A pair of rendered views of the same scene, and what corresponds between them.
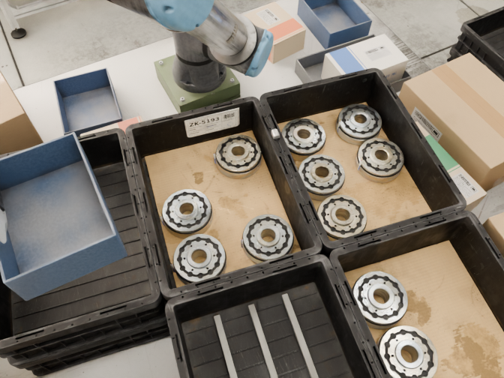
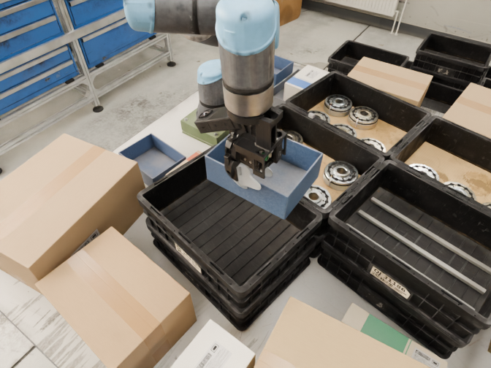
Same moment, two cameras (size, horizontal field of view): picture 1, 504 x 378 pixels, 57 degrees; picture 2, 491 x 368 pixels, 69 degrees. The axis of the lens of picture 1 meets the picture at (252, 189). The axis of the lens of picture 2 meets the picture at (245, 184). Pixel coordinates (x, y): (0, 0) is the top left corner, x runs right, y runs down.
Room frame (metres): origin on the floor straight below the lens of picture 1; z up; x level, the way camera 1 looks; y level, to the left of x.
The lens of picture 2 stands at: (-0.15, 0.58, 1.64)
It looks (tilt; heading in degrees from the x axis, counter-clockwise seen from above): 47 degrees down; 333
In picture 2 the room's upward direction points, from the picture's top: straight up
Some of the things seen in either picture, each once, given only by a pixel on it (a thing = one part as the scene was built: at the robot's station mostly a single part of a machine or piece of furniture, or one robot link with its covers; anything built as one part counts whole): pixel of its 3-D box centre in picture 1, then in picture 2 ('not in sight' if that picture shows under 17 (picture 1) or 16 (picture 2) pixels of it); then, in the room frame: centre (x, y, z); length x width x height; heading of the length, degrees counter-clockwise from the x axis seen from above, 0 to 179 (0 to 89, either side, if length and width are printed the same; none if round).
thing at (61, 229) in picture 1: (51, 211); (263, 166); (0.33, 0.29, 1.10); 0.20 x 0.15 x 0.07; 28
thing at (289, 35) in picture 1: (273, 32); not in sight; (1.17, -0.06, 0.74); 0.16 x 0.12 x 0.07; 35
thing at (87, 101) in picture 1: (90, 107); (153, 161); (0.85, 0.45, 0.74); 0.20 x 0.15 x 0.07; 21
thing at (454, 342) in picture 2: not in sight; (406, 263); (0.11, -0.05, 0.76); 0.40 x 0.30 x 0.12; 18
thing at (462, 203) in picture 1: (354, 149); (356, 110); (0.58, -0.21, 0.92); 0.40 x 0.30 x 0.02; 18
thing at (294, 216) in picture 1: (217, 199); (298, 164); (0.49, 0.07, 0.87); 0.40 x 0.30 x 0.11; 18
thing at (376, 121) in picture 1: (359, 120); (338, 102); (0.71, -0.25, 0.86); 0.10 x 0.10 x 0.01
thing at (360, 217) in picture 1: (341, 216); (370, 147); (0.46, -0.19, 0.86); 0.10 x 0.10 x 0.01
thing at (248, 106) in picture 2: not in sight; (249, 91); (0.27, 0.36, 1.34); 0.08 x 0.08 x 0.05
